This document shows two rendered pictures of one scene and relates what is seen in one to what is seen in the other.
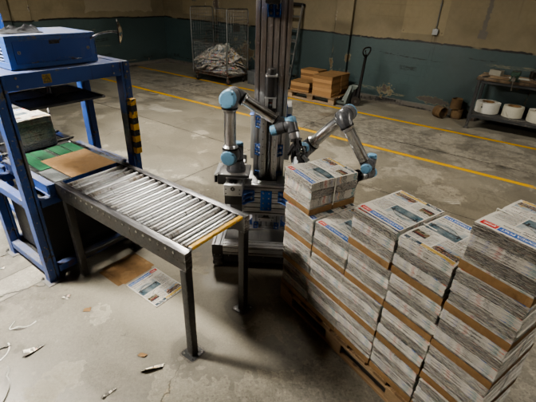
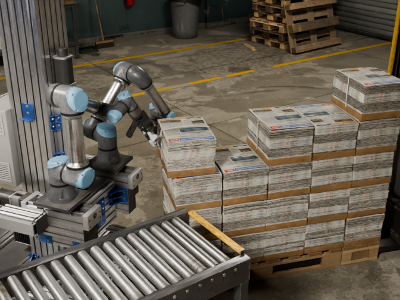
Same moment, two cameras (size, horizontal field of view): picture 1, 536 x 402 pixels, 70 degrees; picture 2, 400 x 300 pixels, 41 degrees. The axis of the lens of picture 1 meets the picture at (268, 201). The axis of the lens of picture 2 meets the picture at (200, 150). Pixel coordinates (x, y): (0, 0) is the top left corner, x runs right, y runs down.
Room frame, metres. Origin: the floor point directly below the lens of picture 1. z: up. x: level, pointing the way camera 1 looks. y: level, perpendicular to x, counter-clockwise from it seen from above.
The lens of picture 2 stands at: (1.17, 2.43, 2.27)
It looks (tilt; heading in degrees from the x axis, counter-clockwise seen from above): 24 degrees down; 290
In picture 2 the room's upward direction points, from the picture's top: straight up
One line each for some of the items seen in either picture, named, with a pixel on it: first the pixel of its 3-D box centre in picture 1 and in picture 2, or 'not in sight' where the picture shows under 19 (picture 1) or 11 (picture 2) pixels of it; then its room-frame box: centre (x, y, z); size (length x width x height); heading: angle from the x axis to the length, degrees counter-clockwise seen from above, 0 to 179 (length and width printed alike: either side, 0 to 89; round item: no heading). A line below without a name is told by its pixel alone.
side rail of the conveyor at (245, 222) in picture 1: (175, 192); (67, 262); (2.45, 0.67, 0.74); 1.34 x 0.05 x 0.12; 55
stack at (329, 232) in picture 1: (360, 289); (255, 211); (1.86, -0.61, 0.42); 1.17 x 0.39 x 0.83; 35
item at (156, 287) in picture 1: (155, 285); not in sight; (2.27, 0.84, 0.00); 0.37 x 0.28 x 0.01; 55
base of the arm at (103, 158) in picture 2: not in sight; (108, 152); (2.71, -0.23, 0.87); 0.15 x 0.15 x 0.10
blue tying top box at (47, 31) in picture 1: (38, 46); not in sight; (2.83, 1.65, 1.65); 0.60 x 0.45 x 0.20; 145
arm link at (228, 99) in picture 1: (230, 128); (74, 138); (2.60, 0.29, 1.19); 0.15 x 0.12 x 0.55; 169
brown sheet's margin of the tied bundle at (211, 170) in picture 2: (305, 200); (188, 166); (2.19, -0.24, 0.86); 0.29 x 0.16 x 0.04; 33
